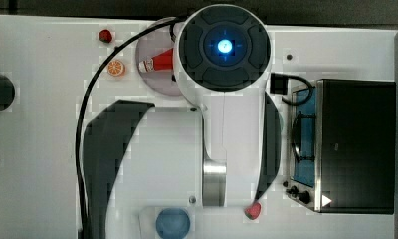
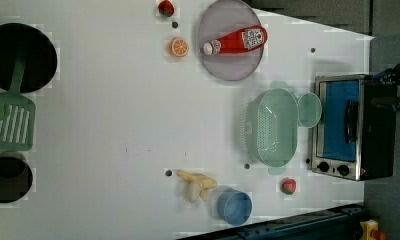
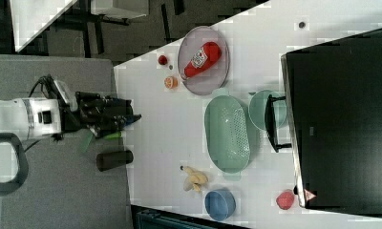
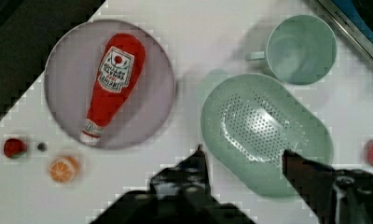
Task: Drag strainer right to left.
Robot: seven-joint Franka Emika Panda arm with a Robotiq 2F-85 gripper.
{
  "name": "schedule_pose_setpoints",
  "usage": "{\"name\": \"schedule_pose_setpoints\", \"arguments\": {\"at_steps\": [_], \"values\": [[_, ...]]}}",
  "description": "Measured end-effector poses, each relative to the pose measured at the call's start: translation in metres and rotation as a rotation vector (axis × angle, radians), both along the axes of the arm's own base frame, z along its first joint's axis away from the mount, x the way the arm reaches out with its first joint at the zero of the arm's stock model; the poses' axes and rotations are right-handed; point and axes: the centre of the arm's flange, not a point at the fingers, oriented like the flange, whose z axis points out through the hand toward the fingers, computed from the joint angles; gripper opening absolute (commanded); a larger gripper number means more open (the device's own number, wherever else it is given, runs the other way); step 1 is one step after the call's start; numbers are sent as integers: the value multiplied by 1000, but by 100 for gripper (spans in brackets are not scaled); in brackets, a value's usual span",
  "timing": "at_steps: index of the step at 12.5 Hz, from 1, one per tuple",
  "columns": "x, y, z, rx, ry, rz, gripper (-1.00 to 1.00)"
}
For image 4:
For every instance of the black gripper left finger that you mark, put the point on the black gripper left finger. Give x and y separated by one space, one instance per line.
185 185

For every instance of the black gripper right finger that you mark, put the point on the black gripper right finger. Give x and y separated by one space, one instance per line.
336 196

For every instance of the green plastic strainer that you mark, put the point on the green plastic strainer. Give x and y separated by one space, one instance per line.
248 121

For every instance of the toy orange slice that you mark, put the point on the toy orange slice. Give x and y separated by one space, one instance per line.
63 169

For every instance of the red plush ketchup bottle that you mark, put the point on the red plush ketchup bottle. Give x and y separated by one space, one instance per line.
118 72

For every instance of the green plastic cup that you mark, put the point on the green plastic cup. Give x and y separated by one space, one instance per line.
301 50

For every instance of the grey round plate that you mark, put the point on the grey round plate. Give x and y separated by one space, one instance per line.
69 77

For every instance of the black toaster oven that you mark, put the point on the black toaster oven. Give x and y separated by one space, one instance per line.
354 18

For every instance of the small red toy fruit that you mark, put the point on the small red toy fruit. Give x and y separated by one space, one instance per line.
14 148

